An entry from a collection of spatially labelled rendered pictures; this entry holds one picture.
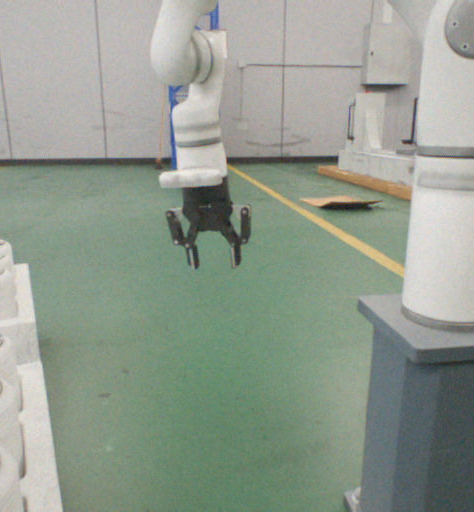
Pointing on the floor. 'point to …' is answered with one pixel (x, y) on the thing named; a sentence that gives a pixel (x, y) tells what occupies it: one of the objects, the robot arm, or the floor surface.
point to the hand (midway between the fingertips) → (214, 260)
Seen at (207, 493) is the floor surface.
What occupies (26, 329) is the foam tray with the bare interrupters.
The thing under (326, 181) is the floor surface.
